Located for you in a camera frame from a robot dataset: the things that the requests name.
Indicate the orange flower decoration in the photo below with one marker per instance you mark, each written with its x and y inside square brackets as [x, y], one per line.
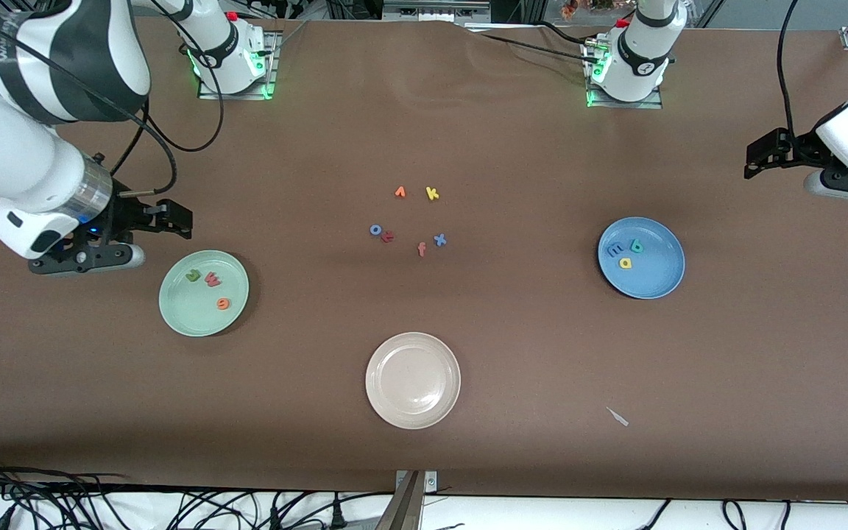
[586, 7]

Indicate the pink foam letter w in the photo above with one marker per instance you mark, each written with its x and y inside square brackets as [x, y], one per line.
[213, 280]

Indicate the grey metal box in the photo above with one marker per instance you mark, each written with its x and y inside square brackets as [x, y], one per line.
[435, 10]

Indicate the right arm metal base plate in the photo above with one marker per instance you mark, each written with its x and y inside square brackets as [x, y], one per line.
[271, 66]

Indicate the small white paper scrap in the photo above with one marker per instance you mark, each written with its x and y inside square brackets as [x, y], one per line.
[617, 417]

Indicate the beige plate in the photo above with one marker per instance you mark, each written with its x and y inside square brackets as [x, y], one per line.
[413, 380]

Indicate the green plate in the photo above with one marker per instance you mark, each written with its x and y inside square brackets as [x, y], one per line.
[188, 313]

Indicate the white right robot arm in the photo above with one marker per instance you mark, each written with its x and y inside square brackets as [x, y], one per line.
[19, 162]

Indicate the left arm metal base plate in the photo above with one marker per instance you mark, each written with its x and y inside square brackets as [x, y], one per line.
[652, 104]

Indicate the teal foam letter b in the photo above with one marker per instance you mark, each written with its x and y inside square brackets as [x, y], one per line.
[637, 249]

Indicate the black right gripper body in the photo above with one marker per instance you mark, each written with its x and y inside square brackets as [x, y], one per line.
[126, 216]

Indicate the brown table cover sheet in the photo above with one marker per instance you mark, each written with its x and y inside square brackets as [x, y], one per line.
[424, 132]

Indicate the blue plate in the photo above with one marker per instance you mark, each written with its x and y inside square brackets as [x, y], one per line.
[652, 276]

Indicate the grey metal bracket post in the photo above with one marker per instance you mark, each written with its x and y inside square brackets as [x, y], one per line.
[409, 500]

